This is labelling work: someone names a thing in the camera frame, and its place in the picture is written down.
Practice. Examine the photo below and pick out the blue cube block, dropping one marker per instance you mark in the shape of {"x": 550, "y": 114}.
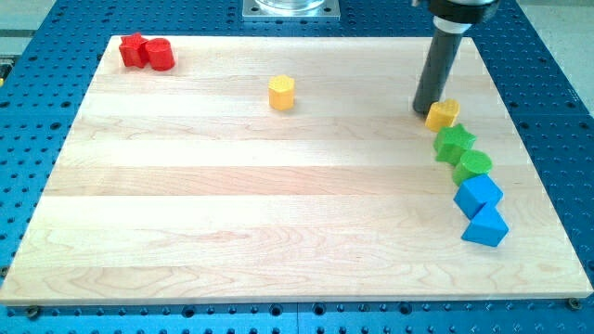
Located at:
{"x": 476, "y": 192}

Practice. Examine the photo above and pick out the wooden board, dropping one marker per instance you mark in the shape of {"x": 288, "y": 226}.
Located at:
{"x": 185, "y": 186}

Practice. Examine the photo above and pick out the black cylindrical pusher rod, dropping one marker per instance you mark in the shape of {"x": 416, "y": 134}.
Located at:
{"x": 444, "y": 46}

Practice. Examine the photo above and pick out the yellow heart block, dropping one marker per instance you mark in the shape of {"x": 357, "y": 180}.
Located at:
{"x": 442, "y": 114}

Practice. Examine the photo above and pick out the yellow hexagon block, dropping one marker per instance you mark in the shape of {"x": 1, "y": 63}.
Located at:
{"x": 281, "y": 89}

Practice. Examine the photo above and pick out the green star block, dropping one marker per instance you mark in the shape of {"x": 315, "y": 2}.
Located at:
{"x": 452, "y": 142}

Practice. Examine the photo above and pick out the red cylinder block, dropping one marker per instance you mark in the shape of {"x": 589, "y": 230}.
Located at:
{"x": 160, "y": 54}

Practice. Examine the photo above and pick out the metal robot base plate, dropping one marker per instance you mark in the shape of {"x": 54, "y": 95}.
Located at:
{"x": 265, "y": 10}

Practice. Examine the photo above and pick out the red star block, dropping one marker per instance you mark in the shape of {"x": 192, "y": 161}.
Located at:
{"x": 133, "y": 50}

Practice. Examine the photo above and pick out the black robot arm end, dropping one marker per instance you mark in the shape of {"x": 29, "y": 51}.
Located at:
{"x": 459, "y": 11}

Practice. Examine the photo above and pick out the blue perforated table plate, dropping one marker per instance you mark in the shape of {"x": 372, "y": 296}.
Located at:
{"x": 67, "y": 40}

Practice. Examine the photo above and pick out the blue triangle block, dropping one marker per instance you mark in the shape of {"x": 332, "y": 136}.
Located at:
{"x": 486, "y": 227}

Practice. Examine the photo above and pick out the green cylinder block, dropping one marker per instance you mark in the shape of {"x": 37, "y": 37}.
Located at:
{"x": 471, "y": 163}

